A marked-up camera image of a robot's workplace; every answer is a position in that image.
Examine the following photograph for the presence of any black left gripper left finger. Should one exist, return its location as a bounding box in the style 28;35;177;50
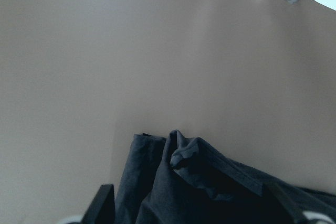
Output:
82;184;115;224

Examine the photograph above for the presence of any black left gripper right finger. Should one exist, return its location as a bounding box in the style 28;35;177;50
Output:
264;183;307;223

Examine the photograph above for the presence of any black t-shirt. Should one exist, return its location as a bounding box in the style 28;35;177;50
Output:
115;130;335;223

